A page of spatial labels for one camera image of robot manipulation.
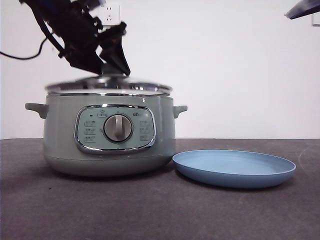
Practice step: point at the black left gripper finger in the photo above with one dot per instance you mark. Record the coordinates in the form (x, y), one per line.
(85, 58)
(118, 55)

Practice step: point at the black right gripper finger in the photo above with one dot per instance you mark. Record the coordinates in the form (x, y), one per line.
(305, 8)

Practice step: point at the glass lid with green knob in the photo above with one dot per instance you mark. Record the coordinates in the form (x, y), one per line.
(110, 85)

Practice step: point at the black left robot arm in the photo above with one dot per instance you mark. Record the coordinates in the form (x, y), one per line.
(72, 25)

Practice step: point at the pale green electric steamer pot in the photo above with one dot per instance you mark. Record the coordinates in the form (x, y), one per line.
(110, 162)

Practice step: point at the blue round plate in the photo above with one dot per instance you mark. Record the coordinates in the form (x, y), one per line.
(232, 170)

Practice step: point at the white wall plate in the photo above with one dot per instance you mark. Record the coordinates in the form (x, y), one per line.
(315, 21)

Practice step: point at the white wall socket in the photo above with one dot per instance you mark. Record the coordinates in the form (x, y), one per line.
(111, 12)

